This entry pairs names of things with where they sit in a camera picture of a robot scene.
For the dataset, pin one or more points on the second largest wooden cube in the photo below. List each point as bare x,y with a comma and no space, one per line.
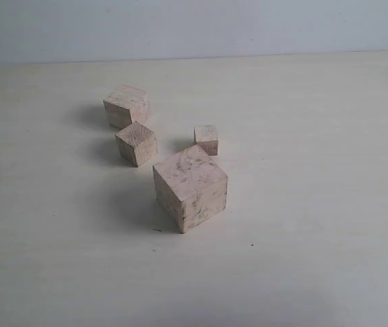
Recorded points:
125,105

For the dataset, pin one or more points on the smallest wooden cube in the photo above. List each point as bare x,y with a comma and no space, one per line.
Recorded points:
206,136

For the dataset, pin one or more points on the third largest wooden cube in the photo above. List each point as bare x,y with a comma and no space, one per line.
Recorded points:
136,143

